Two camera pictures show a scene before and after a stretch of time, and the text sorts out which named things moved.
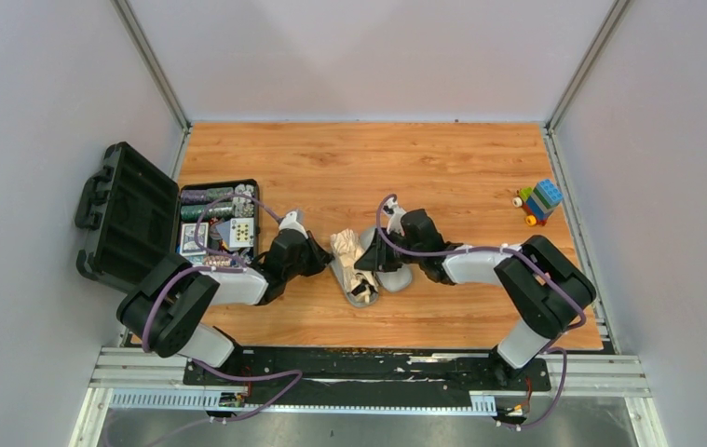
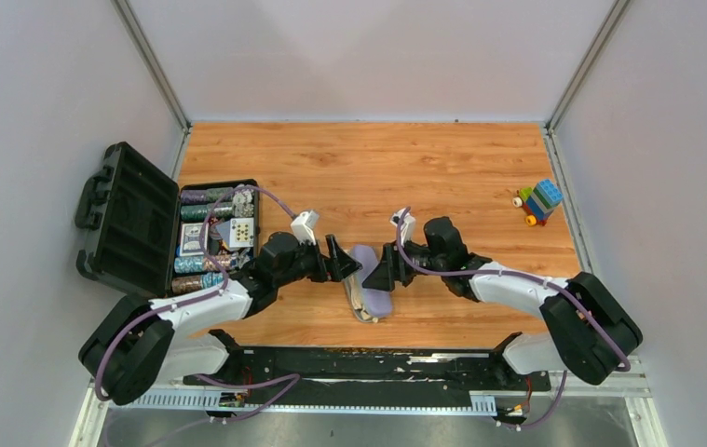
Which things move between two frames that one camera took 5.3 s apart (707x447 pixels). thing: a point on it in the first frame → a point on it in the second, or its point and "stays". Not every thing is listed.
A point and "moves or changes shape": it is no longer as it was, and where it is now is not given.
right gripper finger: [377, 255] → [387, 272]
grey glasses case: [397, 280] moves or changes shape
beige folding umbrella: [360, 282] moves or changes shape
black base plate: [364, 375] stays
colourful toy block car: [538, 201] stays
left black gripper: [312, 254] stays
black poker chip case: [140, 216] stays
